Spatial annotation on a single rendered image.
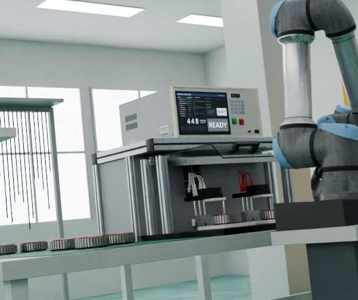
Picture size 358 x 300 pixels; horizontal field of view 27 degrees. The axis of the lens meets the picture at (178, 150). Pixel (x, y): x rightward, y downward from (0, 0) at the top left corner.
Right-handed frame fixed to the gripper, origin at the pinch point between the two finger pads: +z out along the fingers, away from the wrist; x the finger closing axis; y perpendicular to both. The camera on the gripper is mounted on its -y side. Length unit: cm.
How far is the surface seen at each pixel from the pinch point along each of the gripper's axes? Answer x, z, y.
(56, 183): 97, 156, -349
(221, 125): -10.3, -10.5, -46.3
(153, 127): -32, -4, -60
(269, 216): -5.1, 14.1, -14.2
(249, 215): -2.0, 20.2, -27.6
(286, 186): 17.3, 10.0, -29.9
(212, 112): -14, -15, -49
